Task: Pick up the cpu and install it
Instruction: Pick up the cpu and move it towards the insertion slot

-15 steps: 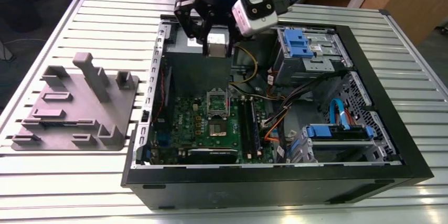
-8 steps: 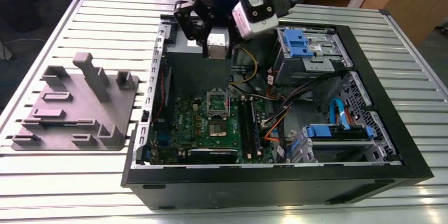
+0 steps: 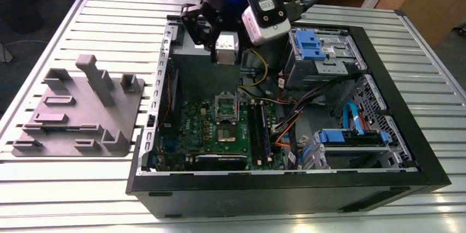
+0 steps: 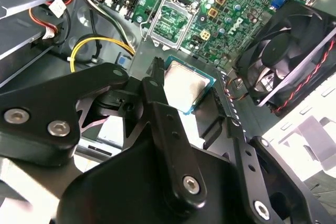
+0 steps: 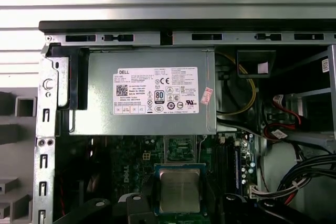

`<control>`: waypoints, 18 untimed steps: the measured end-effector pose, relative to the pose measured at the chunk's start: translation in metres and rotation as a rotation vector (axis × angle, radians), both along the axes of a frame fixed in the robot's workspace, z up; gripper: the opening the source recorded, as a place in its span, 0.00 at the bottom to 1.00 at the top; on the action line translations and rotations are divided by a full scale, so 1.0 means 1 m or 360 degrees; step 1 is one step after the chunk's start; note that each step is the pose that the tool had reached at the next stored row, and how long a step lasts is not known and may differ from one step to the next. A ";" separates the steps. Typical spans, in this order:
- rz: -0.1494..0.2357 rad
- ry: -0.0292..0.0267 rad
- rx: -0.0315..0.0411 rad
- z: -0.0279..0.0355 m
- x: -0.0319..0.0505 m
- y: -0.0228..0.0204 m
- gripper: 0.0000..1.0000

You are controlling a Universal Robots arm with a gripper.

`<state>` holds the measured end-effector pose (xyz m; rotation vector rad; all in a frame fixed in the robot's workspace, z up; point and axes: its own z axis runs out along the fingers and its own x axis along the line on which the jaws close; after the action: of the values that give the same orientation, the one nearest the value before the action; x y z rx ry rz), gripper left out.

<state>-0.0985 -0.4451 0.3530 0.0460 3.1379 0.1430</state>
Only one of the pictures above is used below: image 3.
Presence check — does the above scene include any silver CPU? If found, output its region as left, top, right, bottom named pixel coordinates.
left=213, top=49, right=241, bottom=67

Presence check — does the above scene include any black graphics card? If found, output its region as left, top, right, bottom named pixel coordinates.
left=185, top=152, right=249, bottom=173

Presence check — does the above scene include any CPU socket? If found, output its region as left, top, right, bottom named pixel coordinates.
left=215, top=123, right=241, bottom=146

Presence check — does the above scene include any black RAM slot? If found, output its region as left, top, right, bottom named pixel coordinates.
left=249, top=101, right=265, bottom=164
left=260, top=101, right=276, bottom=163

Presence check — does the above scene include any dark RAM stick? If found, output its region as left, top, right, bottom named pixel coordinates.
left=41, top=125, right=85, bottom=133

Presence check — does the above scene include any white black wire bundle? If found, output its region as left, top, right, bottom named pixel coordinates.
left=251, top=91, right=294, bottom=106

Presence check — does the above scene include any red black twisted wire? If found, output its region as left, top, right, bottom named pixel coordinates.
left=159, top=98, right=175, bottom=126

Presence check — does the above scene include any blue carrier with disk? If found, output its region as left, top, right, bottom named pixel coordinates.
left=316, top=130, right=392, bottom=147

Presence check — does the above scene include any orange wire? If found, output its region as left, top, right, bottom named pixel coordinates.
left=273, top=122, right=294, bottom=151

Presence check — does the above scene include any blue flat wire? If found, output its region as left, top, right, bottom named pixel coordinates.
left=342, top=101, right=366, bottom=136

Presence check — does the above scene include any grey parts rack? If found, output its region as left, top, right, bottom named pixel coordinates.
left=11, top=54, right=147, bottom=158

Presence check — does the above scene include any silver power supply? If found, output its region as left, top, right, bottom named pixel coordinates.
left=173, top=25, right=253, bottom=57

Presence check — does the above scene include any silver disk bay cage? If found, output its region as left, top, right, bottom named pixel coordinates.
left=298, top=128, right=418, bottom=171

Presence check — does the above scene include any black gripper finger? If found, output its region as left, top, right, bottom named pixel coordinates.
left=233, top=24, right=256, bottom=66
left=181, top=3, right=219, bottom=63

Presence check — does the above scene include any green motherboard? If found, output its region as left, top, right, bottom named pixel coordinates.
left=157, top=98, right=289, bottom=172

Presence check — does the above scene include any black chair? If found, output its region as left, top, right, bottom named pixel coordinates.
left=0, top=0, right=51, bottom=35

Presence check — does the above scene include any black PC case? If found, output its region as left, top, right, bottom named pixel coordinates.
left=126, top=13, right=453, bottom=219

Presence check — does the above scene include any silver drive cage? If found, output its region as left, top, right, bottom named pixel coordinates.
left=285, top=26, right=368, bottom=89

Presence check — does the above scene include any wooden cabinet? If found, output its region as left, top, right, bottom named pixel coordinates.
left=374, top=0, right=466, bottom=50

